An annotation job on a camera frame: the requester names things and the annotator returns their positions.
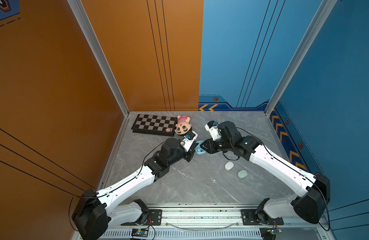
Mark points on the black white chessboard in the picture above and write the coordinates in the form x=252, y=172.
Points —
x=154, y=125

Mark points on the right corner aluminium post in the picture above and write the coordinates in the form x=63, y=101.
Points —
x=310, y=35

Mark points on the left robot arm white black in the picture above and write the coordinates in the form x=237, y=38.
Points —
x=95, y=211

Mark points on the aluminium front rail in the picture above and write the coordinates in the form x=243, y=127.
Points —
x=196, y=217

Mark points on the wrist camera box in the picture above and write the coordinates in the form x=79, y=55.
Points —
x=188, y=140
x=212, y=128

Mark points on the left corner aluminium post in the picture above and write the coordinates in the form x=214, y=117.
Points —
x=94, y=44

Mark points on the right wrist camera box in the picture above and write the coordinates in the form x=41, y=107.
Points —
x=212, y=128

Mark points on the mint green earbud case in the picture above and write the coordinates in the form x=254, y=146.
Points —
x=242, y=174

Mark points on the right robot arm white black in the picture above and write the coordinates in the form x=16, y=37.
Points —
x=311, y=193

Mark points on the green circuit board left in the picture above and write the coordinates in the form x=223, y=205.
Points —
x=139, y=233

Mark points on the corner aluminium post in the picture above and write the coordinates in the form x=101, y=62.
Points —
x=310, y=35
x=94, y=44

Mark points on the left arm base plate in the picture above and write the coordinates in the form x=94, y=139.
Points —
x=153, y=218

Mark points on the blue earbud case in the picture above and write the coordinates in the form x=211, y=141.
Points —
x=198, y=149

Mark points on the circuit board right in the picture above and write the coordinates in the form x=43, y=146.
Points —
x=274, y=231

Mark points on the white vent grille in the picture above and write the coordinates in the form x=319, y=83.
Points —
x=176, y=234

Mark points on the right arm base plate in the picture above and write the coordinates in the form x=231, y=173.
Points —
x=250, y=218

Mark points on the white earbud case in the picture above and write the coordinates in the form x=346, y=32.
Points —
x=229, y=166

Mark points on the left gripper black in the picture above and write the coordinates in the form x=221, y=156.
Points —
x=190, y=152

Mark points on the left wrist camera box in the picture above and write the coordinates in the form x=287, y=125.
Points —
x=188, y=140

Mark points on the plush doll pink shirt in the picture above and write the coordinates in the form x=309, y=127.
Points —
x=183, y=125

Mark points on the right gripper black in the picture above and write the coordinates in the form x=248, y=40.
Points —
x=209, y=146

